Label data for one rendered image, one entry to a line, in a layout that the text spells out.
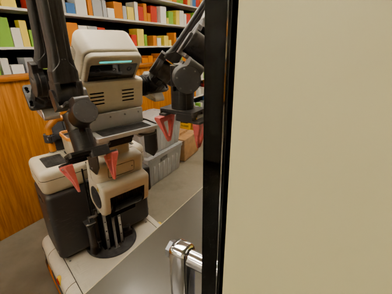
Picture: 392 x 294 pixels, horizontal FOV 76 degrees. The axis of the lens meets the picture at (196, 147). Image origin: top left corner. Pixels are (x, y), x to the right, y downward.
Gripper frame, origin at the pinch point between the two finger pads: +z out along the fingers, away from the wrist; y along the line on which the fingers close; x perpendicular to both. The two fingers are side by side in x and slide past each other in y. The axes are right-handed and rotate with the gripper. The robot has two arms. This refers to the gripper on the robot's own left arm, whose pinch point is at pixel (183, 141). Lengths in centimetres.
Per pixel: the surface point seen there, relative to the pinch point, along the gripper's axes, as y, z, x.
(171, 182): -104, 109, 130
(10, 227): -162, 103, 6
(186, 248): 28, -11, -41
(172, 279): 27, -8, -42
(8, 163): -162, 54, 17
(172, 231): 7.0, 16.0, -15.4
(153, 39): -212, -31, 243
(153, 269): 9.8, 16.0, -25.7
